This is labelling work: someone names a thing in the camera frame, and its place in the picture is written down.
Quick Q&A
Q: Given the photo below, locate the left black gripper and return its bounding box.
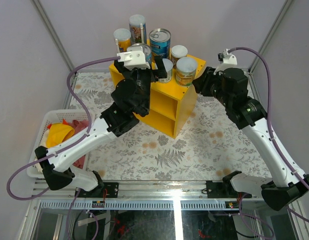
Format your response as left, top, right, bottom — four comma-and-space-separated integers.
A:
115, 54, 165, 113

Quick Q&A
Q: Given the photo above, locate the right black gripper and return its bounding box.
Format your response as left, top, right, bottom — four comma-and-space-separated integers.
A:
192, 66, 232, 108

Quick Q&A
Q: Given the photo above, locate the wide yellow can clear lid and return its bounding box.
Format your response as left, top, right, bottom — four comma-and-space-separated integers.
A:
175, 56, 198, 87

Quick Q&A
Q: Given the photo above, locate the short grey can clear lid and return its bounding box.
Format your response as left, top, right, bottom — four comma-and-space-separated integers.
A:
159, 58, 173, 84

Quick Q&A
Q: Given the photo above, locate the blue can silver pull-tab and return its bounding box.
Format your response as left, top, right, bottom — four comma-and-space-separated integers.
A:
149, 28, 171, 63

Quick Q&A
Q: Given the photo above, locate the small yellow can white lid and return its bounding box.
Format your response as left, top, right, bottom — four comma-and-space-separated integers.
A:
171, 45, 188, 66

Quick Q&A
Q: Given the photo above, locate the tall can with white spoon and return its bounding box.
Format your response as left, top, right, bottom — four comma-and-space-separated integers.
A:
129, 14, 147, 45

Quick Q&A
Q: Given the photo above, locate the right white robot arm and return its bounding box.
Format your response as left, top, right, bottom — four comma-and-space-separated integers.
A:
193, 66, 309, 211

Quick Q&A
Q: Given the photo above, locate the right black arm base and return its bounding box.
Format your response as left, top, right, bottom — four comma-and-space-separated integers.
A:
205, 170, 242, 199

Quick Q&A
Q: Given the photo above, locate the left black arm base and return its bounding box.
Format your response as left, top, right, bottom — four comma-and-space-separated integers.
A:
78, 171, 119, 199

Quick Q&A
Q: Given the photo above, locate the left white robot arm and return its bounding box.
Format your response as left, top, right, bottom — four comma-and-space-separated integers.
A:
35, 51, 167, 198

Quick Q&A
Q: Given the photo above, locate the yellow wooden shelf cabinet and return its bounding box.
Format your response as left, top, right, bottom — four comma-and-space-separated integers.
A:
109, 63, 197, 138

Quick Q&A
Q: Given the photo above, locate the pink cloth in basket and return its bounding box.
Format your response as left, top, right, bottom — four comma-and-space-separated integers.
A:
69, 119, 89, 169

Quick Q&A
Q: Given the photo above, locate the white plastic laundry basket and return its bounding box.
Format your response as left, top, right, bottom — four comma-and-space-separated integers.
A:
26, 109, 88, 179

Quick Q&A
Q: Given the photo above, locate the yellow cloth in basket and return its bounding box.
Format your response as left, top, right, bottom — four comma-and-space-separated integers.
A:
46, 123, 75, 148

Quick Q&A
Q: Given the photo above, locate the white cloth in basket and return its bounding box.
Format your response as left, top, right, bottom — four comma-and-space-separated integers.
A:
38, 129, 52, 148

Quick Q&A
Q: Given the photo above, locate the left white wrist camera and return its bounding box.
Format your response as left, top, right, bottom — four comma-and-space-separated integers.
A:
117, 50, 150, 70

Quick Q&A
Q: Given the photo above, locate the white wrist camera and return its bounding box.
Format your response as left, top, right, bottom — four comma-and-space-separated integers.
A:
117, 50, 150, 70
215, 48, 237, 73

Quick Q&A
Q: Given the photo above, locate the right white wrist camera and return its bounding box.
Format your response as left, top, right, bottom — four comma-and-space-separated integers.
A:
215, 48, 237, 73

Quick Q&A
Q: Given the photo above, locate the aluminium front rail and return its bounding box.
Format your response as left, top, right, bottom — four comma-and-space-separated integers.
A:
31, 180, 302, 211

